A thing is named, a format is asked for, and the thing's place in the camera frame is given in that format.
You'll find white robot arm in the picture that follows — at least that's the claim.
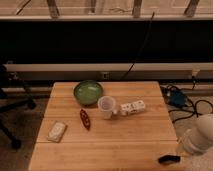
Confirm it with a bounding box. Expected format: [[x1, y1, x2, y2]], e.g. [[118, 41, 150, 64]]
[[176, 114, 213, 156]]

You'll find white baseboard heater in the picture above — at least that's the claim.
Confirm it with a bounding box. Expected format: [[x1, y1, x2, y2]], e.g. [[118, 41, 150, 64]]
[[5, 63, 213, 80]]

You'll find clear plastic measuring cup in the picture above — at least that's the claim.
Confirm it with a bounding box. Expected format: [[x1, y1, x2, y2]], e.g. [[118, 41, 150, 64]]
[[98, 96, 118, 119]]

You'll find green ceramic bowl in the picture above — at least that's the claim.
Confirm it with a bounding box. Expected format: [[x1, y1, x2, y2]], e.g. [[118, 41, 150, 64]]
[[73, 80, 103, 106]]

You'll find white power strip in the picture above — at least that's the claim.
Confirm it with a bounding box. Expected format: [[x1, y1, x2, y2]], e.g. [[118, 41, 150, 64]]
[[120, 100, 146, 116]]

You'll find red chili pepper toy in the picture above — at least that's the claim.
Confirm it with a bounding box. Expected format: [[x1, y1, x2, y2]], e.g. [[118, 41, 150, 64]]
[[80, 109, 90, 130]]

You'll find blue power adapter box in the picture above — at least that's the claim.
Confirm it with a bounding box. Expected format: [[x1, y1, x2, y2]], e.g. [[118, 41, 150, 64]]
[[167, 90, 186, 108]]

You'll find black triangular object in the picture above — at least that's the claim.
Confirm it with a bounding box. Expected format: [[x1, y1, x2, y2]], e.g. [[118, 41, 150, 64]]
[[158, 155, 181, 165]]

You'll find black office chair base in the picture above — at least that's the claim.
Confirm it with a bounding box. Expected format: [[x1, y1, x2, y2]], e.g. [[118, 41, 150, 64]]
[[0, 64, 36, 149]]

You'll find black hanging cable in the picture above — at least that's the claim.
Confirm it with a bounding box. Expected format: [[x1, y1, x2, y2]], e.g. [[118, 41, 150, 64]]
[[119, 11, 156, 81]]

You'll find black floor cable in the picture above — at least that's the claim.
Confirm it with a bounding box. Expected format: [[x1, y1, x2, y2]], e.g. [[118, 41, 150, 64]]
[[161, 75, 213, 124]]

